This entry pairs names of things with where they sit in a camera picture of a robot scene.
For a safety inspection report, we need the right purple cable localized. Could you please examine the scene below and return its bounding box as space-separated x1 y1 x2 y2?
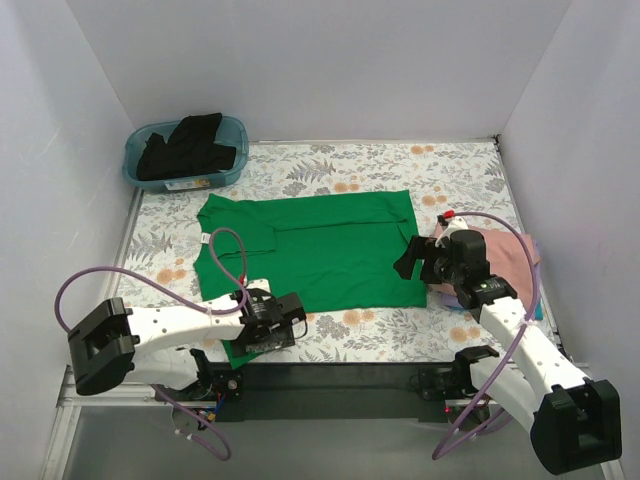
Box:
431 210 544 461

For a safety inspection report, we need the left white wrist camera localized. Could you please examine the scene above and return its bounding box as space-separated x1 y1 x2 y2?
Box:
230 279 272 305

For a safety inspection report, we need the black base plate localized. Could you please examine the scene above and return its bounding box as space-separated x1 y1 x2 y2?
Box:
167 362 476 423

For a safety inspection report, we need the aluminium frame rail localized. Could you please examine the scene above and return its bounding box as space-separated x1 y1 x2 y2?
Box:
39 362 626 480

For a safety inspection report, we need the black t shirt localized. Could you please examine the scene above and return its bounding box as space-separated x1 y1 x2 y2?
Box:
136 113 237 181

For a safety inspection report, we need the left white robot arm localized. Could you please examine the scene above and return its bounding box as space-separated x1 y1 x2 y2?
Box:
68 281 306 396

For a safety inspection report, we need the green t shirt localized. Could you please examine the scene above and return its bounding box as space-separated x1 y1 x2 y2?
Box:
193 189 429 371

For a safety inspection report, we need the folded teal t shirt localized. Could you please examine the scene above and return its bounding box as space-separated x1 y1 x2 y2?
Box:
533 302 544 321

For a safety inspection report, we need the folded pink t shirt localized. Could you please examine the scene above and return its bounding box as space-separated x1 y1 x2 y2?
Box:
432 219 542 301

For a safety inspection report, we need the folded lilac t shirt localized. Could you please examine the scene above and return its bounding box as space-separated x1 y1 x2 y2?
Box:
439 239 544 311

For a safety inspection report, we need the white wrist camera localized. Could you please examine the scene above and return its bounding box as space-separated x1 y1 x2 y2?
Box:
230 279 272 305
435 210 469 247

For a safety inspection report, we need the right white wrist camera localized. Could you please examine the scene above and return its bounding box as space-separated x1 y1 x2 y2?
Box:
435 210 469 247

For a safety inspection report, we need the teal plastic bin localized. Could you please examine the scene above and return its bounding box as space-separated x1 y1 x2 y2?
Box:
122 116 249 194

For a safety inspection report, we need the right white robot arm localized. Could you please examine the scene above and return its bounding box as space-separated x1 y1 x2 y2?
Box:
394 219 622 475

